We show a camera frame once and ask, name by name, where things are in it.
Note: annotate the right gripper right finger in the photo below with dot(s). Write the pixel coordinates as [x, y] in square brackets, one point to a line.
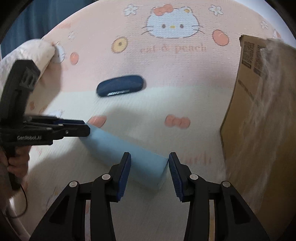
[234, 219]

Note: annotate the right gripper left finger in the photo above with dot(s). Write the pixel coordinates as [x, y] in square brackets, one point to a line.
[65, 219]

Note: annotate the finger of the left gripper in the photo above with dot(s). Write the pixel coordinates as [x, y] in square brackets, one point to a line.
[60, 131]
[53, 120]

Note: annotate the blue denim glasses case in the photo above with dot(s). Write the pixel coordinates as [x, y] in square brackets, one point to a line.
[120, 85]

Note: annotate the person's left hand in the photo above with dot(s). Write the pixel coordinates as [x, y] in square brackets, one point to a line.
[17, 165]

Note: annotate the brown cardboard box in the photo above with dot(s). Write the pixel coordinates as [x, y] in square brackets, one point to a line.
[258, 132]

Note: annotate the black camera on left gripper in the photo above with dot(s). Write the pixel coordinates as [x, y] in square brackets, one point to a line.
[19, 84]

